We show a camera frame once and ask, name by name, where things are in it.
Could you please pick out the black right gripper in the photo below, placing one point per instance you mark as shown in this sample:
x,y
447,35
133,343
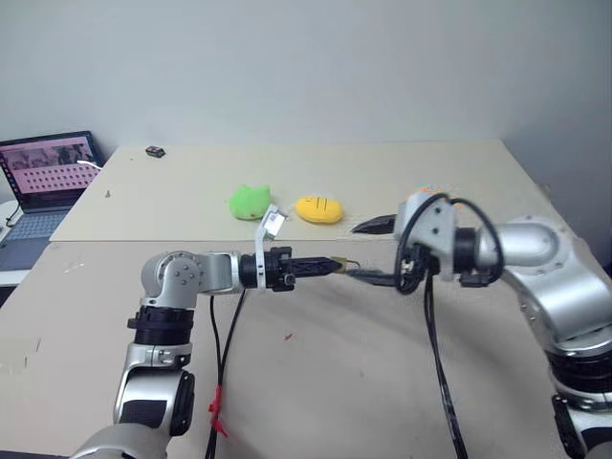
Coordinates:
x,y
416,263

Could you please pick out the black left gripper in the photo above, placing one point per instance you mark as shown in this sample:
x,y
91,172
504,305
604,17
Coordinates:
x,y
277,268

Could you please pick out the brass padlock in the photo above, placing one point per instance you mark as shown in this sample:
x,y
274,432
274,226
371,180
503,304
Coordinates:
x,y
340,264

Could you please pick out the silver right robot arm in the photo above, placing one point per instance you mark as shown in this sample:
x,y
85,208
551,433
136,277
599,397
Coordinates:
x,y
550,287

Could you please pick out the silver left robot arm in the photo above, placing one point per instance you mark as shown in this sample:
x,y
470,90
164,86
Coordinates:
x,y
167,282

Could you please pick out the yellow plush toy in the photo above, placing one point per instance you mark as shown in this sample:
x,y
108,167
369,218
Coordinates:
x,y
318,209

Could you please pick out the green plush toy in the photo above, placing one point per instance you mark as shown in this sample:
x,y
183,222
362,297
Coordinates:
x,y
248,202

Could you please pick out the small black box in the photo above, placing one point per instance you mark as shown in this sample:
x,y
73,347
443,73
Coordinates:
x,y
156,152

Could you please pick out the open laptop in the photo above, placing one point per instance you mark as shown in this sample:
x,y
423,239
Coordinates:
x,y
48,181

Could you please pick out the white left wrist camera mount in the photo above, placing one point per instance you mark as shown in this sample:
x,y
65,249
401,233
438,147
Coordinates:
x,y
260,239

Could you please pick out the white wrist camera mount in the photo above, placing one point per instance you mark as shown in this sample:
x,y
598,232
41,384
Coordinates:
x,y
260,239
440,225

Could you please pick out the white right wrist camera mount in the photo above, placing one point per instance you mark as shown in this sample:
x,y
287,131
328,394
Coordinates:
x,y
440,225

